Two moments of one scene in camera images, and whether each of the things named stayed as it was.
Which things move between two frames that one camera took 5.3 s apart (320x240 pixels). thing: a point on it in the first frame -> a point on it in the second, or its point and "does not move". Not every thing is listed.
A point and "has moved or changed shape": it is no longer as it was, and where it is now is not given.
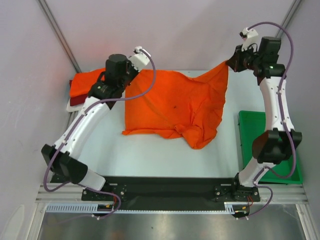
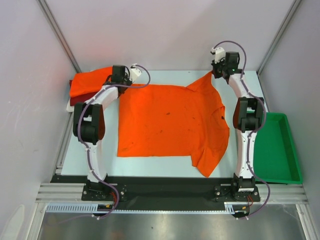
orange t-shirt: [177, 103] has moved or changed shape
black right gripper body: [236, 60] -> [216, 70]
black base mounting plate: [166, 190] does not move
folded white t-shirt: [73, 108] does not move
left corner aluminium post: [45, 7] does not move
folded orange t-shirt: [82, 82] does not move
